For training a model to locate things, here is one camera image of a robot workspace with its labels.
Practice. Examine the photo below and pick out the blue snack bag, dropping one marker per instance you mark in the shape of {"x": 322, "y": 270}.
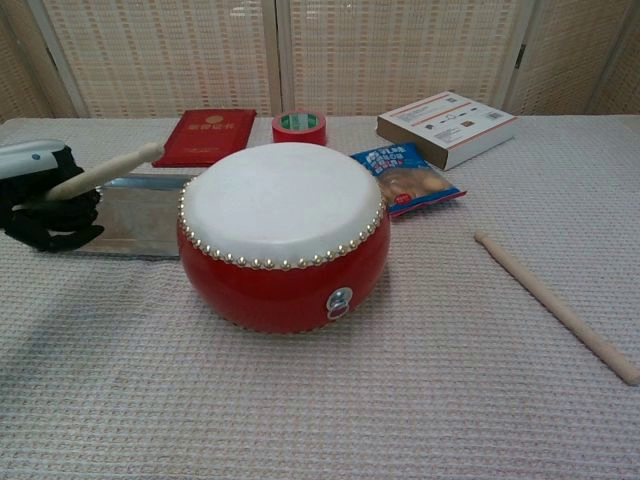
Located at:
{"x": 415, "y": 185}

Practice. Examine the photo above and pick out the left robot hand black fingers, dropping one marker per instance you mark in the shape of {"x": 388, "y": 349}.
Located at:
{"x": 45, "y": 225}

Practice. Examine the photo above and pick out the stainless steel tray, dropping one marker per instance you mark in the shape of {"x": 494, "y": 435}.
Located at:
{"x": 145, "y": 220}

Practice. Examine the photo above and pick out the red certificate folder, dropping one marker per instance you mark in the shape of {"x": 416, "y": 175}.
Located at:
{"x": 210, "y": 135}

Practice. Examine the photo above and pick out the bamboo folding screen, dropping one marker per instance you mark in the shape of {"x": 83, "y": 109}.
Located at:
{"x": 175, "y": 55}

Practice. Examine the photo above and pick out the red drum white skin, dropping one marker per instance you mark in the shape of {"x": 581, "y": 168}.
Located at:
{"x": 280, "y": 200}

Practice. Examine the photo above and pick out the wooden drumstick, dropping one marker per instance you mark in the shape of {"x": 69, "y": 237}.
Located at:
{"x": 110, "y": 170}
{"x": 550, "y": 305}

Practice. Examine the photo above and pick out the white woven tablecloth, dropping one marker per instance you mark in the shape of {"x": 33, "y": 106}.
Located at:
{"x": 320, "y": 400}

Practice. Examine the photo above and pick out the red tape roll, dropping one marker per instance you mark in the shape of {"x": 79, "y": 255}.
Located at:
{"x": 300, "y": 134}

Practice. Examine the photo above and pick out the white cardboard product box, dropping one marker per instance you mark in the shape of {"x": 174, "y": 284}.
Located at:
{"x": 450, "y": 125}

